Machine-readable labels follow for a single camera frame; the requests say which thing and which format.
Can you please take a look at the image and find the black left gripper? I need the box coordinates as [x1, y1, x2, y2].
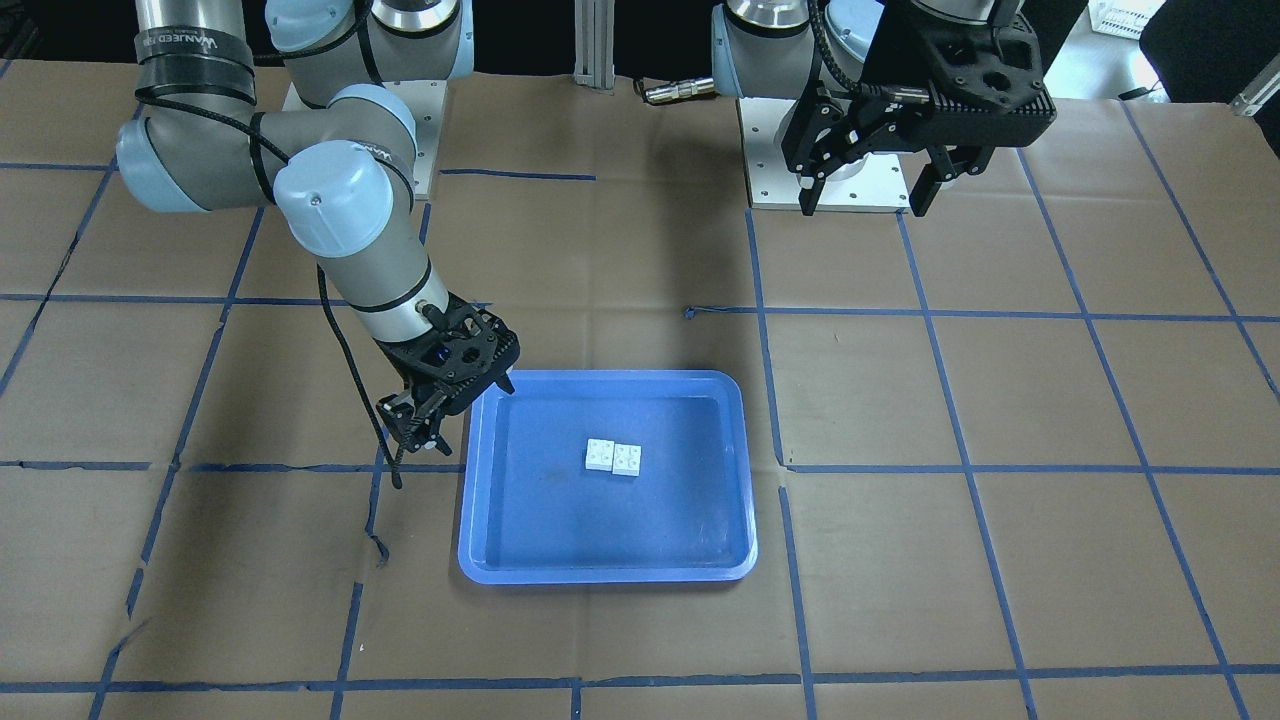
[782, 1, 1057, 217]

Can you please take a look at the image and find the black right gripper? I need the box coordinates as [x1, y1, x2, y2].
[376, 293, 520, 457]

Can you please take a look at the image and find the white block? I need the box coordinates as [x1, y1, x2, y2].
[611, 443, 643, 477]
[584, 438, 616, 471]

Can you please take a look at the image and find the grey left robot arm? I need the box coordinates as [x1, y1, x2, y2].
[710, 1, 1057, 217]

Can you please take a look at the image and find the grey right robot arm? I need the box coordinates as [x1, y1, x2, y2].
[115, 1, 518, 452]

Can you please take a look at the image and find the blue plastic tray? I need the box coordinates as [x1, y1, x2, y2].
[457, 369, 759, 585]

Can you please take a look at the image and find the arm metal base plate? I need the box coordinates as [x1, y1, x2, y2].
[737, 95, 913, 213]
[280, 78, 448, 201]

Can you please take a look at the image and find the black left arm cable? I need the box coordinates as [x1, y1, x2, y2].
[317, 265, 404, 491]

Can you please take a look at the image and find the aluminium frame post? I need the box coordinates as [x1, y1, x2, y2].
[572, 0, 616, 95]

